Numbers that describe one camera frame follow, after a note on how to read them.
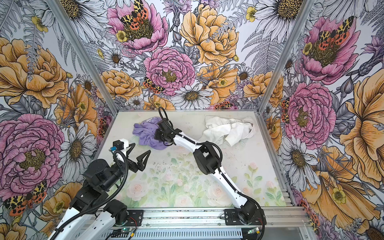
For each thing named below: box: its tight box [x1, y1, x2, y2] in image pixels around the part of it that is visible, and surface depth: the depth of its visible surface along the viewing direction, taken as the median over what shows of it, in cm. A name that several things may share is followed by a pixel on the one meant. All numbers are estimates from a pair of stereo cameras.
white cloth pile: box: [203, 116, 256, 147], surface depth 102 cm
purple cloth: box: [132, 117, 170, 150], surface depth 102 cm
